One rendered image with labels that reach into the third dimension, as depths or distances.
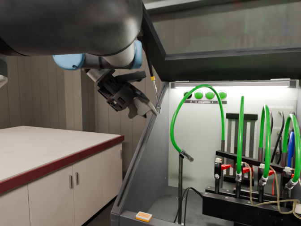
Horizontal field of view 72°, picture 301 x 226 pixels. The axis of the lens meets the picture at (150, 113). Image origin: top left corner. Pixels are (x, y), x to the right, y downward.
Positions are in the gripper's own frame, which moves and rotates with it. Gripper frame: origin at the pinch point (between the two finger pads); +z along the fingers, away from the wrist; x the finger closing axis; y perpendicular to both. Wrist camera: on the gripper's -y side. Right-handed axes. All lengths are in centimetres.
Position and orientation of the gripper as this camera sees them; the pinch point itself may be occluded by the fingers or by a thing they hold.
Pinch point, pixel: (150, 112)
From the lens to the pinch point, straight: 73.4
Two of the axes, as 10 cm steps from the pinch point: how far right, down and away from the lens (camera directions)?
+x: 4.9, -1.3, -8.6
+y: -5.5, 7.2, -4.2
